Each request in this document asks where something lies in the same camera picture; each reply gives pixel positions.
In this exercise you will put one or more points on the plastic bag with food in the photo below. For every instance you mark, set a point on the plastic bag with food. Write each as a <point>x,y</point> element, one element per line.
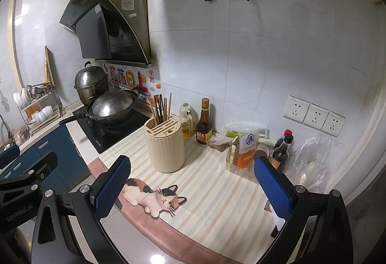
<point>220,144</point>

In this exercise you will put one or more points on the small brown capped jar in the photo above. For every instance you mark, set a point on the small brown capped jar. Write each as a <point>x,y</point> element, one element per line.
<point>261,153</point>

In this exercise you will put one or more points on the black induction cooktop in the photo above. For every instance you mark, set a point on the black induction cooktop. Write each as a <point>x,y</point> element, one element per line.
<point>111,138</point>

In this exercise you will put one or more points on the bundle of mixed chopsticks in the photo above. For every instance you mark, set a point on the bundle of mixed chopsticks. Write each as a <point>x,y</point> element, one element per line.
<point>159,110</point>

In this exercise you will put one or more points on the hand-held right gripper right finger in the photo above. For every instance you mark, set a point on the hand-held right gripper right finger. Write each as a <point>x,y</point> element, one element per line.
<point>271,185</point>

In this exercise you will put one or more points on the cream ribbed utensil holder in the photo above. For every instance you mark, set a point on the cream ribbed utensil holder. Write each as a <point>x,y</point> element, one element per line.
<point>166,152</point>

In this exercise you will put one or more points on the clear plastic container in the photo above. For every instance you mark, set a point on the clear plastic container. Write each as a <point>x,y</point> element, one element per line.
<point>241,169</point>

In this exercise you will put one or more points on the stainless steel steamer pot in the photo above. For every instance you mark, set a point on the stainless steel steamer pot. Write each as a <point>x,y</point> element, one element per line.
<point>90,82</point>

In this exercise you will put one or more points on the orange and white packet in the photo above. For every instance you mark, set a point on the orange and white packet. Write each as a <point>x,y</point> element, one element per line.
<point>248,158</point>

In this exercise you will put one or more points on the steel wok lid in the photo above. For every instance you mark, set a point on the steel wok lid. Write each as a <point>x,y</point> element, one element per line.
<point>111,104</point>

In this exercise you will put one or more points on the striped cat print mat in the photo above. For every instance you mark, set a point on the striped cat print mat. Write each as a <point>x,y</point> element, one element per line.
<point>211,191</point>

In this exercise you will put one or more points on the black range hood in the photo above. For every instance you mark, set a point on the black range hood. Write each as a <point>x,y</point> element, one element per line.
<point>90,25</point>

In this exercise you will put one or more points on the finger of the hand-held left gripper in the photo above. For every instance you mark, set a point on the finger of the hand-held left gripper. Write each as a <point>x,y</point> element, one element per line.
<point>9,156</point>
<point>45,166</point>

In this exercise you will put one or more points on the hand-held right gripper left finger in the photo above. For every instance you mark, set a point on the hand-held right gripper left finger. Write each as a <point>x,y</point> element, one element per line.
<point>111,188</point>

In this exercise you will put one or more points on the dark sauce bottle black cap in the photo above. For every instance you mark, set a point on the dark sauce bottle black cap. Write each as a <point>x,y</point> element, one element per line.
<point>279,158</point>

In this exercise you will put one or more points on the colourful wall sticker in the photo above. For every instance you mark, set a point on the colourful wall sticker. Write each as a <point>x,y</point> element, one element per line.
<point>132,79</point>

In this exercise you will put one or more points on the red cap bottle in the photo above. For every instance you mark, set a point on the red cap bottle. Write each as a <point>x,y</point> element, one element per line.
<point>288,133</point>

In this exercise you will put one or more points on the person's left forearm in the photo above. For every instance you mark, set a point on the person's left forearm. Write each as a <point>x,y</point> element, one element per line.
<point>21,244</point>

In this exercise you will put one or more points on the brown sauce bottle gold cap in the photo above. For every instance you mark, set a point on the brown sauce bottle gold cap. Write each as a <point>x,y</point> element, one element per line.
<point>204,131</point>

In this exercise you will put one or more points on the blue kitchen cabinet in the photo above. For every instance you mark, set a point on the blue kitchen cabinet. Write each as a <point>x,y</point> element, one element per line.
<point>51,155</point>

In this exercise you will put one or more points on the white wall socket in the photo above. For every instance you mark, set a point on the white wall socket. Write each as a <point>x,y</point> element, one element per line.
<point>316,117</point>
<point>296,109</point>
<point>333,124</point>

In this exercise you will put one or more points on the black flat object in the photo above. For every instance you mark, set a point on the black flat object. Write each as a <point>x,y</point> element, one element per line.
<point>276,232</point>

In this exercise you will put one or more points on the wooden cutting board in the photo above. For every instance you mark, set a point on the wooden cutting board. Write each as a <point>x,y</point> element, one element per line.
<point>49,67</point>

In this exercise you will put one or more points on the black wok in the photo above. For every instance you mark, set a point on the black wok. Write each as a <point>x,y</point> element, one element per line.
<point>116,121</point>

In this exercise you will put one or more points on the row of white plates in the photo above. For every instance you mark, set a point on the row of white plates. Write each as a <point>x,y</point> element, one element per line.
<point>21,98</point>

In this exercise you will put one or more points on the group of white bowls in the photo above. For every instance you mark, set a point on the group of white bowls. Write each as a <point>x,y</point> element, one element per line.
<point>45,114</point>

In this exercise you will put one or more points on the yellow packet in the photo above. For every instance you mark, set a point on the yellow packet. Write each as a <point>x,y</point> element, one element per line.
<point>232,150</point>

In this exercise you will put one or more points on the clear plastic bag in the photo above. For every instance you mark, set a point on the clear plastic bag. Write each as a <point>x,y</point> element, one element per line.
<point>313,167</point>

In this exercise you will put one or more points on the metal dish rack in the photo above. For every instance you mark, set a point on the metal dish rack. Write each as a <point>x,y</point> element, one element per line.
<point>57,104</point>

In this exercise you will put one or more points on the clear oil dispenser bottle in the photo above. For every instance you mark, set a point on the clear oil dispenser bottle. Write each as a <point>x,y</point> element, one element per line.
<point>187,128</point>

